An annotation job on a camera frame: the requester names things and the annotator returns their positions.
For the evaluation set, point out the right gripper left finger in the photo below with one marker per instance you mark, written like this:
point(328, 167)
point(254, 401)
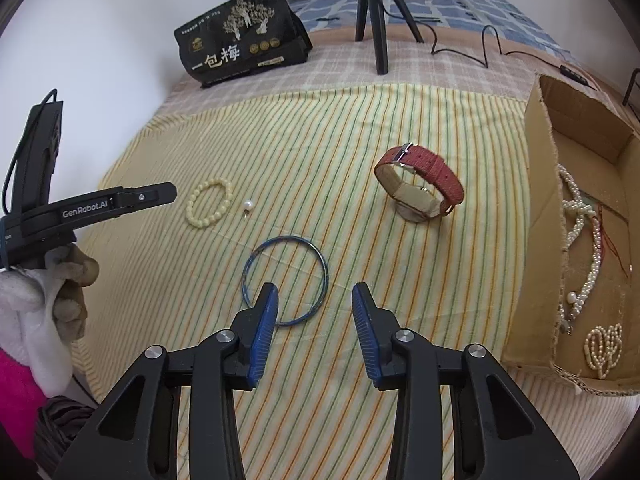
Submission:
point(133, 434)

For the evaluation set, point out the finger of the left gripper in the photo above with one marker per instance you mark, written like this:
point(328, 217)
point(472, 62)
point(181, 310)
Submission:
point(147, 196)

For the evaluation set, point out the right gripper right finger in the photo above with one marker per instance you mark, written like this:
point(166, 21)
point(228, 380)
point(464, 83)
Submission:
point(498, 433)

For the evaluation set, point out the left hand white glove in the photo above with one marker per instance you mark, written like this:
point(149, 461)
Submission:
point(43, 311)

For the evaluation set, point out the dark striped fabric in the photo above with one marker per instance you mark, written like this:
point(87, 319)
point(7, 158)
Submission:
point(58, 423)

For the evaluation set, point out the cardboard box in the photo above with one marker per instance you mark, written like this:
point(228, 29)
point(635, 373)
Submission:
point(583, 175)

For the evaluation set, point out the blue bangle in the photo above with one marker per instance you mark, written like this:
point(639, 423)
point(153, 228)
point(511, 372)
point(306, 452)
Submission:
point(299, 265)

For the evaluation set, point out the black snack bag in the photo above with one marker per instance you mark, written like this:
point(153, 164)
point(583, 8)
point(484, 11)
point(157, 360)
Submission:
point(241, 38)

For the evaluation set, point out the striped yellow cloth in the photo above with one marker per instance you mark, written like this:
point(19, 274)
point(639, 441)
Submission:
point(170, 275)

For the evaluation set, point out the black tripod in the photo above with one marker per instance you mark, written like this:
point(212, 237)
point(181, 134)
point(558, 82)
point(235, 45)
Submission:
point(375, 9)

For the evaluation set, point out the blue patterned bedsheet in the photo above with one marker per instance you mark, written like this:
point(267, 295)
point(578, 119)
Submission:
point(471, 15)

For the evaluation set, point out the red strap wristwatch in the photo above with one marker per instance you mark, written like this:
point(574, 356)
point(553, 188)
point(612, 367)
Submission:
point(421, 184)

